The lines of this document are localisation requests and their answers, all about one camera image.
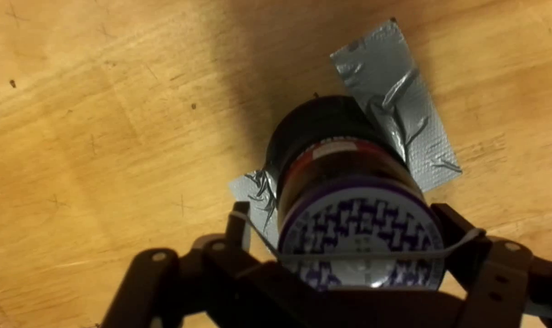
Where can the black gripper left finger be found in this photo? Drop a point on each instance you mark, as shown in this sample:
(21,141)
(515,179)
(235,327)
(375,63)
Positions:
(213,292)

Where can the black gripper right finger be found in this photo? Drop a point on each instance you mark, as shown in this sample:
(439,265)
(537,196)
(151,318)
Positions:
(504,285)

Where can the thin translucent rubber band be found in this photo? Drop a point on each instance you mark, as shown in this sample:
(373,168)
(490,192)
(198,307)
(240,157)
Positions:
(462,241)

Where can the dark jar with patterned lid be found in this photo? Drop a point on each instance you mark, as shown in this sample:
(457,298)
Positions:
(340,183)

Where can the small grey duct tape piece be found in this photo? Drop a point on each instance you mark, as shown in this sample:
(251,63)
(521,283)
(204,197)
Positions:
(256,194)

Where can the large grey duct tape piece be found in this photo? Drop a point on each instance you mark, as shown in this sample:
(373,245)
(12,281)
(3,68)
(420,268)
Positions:
(395,92)

